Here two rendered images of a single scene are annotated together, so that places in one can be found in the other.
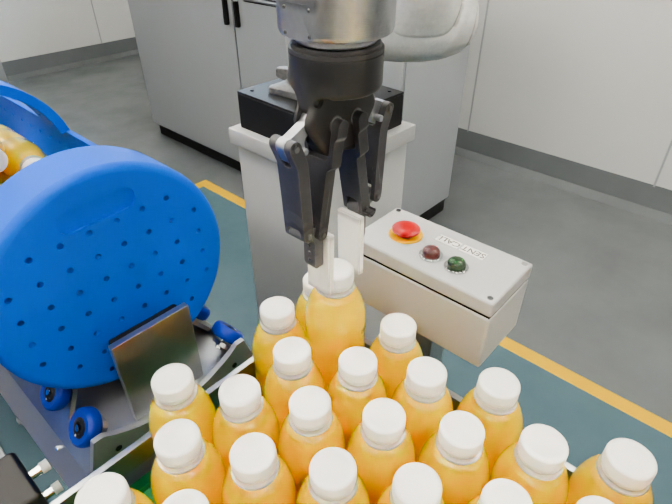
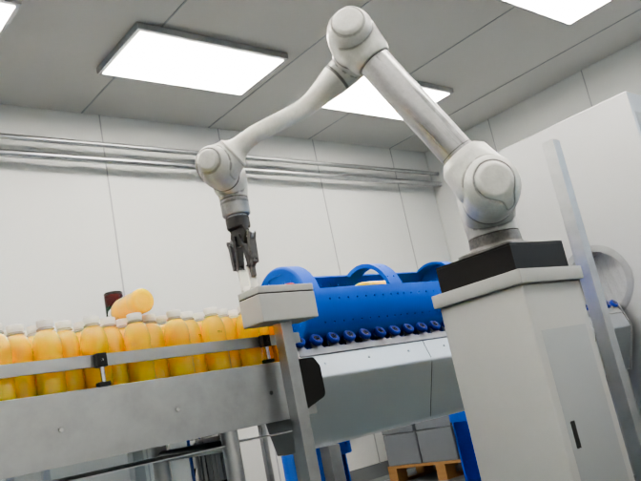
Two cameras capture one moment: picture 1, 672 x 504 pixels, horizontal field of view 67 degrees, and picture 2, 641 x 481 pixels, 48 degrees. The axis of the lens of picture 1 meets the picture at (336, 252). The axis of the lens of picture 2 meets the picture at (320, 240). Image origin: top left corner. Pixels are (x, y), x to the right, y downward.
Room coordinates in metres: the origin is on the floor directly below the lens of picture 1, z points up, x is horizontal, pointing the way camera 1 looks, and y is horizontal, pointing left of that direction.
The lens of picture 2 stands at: (0.86, -2.17, 0.75)
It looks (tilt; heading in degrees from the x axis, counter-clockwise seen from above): 13 degrees up; 95
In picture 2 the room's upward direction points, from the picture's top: 12 degrees counter-clockwise
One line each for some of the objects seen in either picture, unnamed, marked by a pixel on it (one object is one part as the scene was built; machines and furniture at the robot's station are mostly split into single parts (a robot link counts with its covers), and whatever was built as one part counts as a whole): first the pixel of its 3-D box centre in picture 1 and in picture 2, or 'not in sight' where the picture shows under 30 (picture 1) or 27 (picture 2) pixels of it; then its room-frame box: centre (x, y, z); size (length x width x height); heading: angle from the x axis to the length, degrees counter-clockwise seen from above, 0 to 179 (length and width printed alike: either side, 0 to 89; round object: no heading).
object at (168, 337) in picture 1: (157, 358); not in sight; (0.44, 0.22, 0.99); 0.10 x 0.02 x 0.12; 138
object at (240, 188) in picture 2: not in sight; (228, 176); (0.42, -0.01, 1.51); 0.13 x 0.11 x 0.16; 88
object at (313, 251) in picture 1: (307, 245); not in sight; (0.39, 0.03, 1.19); 0.03 x 0.01 x 0.05; 138
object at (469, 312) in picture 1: (434, 280); (279, 304); (0.52, -0.13, 1.05); 0.20 x 0.10 x 0.10; 48
